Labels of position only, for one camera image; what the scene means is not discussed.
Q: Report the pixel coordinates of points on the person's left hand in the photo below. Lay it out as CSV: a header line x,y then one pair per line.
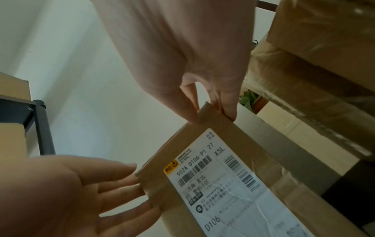
x,y
44,196

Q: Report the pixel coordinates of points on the person's right hand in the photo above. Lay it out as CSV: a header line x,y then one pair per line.
x,y
181,34

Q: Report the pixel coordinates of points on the large plain cardboard box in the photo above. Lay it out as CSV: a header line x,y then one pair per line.
x,y
11,141
13,86

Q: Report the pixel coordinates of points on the black metal shelf rack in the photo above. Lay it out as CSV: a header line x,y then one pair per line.
x,y
44,129

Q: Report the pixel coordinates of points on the potted green plant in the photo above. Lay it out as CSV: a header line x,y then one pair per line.
x,y
249,99

